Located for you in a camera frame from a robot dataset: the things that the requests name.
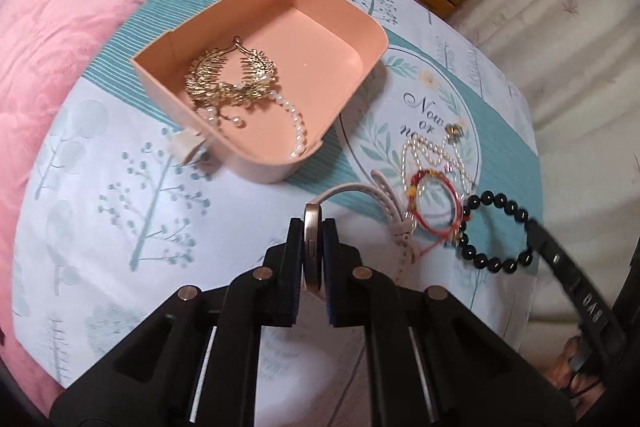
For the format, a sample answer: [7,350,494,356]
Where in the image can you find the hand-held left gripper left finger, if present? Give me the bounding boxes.
[50,217,306,427]

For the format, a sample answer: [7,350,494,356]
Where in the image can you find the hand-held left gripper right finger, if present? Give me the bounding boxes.
[322,217,576,427]

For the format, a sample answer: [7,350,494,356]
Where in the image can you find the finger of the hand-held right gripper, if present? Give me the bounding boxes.
[527,217,627,354]

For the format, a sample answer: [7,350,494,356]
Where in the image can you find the pink smartwatch with white strap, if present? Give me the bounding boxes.
[304,168,418,294]

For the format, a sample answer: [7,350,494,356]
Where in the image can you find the pink plastic tray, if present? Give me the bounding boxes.
[131,0,390,184]

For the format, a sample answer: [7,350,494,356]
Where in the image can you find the person's right hand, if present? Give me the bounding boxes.
[547,335,603,409]

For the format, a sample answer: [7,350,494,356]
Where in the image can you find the leaf printed tablecloth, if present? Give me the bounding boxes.
[10,0,544,389]

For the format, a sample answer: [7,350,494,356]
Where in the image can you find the gold hair comb with pearls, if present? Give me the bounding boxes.
[183,36,307,158]

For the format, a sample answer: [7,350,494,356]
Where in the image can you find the pink fluffy blanket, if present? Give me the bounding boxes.
[0,0,162,410]

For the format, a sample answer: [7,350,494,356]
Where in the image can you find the black bead bracelet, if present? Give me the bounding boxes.
[457,190,536,274]

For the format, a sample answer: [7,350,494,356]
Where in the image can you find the red string bracelet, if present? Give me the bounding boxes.
[404,167,474,255]

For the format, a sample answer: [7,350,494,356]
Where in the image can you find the white pearl necklace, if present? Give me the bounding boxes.
[400,133,477,208]

